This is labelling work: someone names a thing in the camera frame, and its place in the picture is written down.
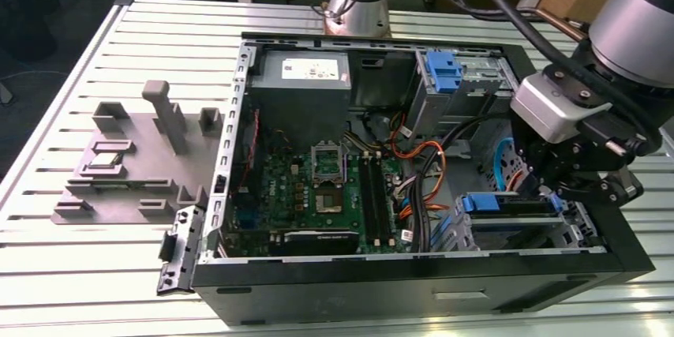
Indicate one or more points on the silver optical drive cage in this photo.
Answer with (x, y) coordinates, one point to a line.
(474, 112)

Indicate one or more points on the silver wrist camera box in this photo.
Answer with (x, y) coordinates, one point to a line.
(548, 112)

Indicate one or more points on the black graphics card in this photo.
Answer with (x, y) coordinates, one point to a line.
(315, 240)

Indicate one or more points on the black RAM slot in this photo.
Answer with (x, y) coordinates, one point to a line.
(385, 197)
(370, 197)
(365, 197)
(378, 197)

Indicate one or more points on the green RAM stick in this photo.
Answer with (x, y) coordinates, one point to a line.
(117, 185)

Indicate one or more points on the black PC case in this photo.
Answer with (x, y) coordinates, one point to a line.
(369, 293)

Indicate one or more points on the silver CPU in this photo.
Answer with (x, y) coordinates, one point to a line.
(106, 159)

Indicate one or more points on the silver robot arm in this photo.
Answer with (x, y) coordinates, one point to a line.
(637, 29)

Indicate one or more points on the grey parts rack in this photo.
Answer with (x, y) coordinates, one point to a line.
(147, 183)

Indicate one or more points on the blue drive latch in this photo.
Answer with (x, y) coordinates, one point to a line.
(445, 72)

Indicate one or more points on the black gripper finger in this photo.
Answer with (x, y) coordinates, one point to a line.
(605, 189)

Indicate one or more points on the green motherboard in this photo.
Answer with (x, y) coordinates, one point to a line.
(285, 179)

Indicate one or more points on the silver disk bay cage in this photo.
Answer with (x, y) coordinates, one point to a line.
(526, 222)

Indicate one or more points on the silver power supply unit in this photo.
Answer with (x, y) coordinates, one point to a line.
(301, 112)

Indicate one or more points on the CPU socket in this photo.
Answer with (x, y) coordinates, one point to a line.
(331, 203)

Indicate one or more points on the hard disk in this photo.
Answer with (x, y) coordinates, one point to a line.
(480, 203)

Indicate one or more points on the blue expansion slot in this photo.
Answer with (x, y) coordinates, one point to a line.
(247, 218)

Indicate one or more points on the grey card retention bracket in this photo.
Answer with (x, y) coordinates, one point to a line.
(182, 242)

